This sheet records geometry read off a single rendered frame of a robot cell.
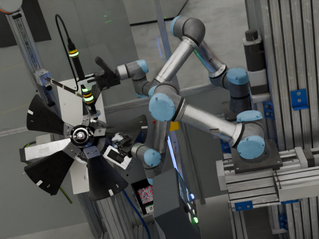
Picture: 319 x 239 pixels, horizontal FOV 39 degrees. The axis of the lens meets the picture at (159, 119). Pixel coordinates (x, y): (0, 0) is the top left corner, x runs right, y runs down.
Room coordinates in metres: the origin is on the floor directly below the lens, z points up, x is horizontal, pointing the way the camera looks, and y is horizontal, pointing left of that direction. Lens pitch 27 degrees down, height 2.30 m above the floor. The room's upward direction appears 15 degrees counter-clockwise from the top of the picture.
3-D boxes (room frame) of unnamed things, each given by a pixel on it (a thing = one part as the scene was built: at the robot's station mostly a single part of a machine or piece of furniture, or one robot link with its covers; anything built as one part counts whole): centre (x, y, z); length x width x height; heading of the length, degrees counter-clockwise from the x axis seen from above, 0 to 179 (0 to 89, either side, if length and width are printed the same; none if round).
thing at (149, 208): (1.98, 0.15, 0.85); 0.22 x 0.17 x 0.07; 9
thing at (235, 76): (2.31, -0.48, 1.20); 0.13 x 0.12 x 0.14; 26
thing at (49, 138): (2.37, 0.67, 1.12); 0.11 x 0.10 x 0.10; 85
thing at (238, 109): (2.30, -0.48, 1.09); 0.15 x 0.15 x 0.10
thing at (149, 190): (1.97, 0.15, 0.83); 0.19 x 0.14 x 0.04; 9
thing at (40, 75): (2.71, 0.64, 1.39); 0.10 x 0.07 x 0.08; 30
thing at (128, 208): (2.72, 0.39, 0.42); 0.04 x 0.04 x 0.83; 85
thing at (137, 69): (2.19, 0.05, 1.48); 0.11 x 0.08 x 0.09; 95
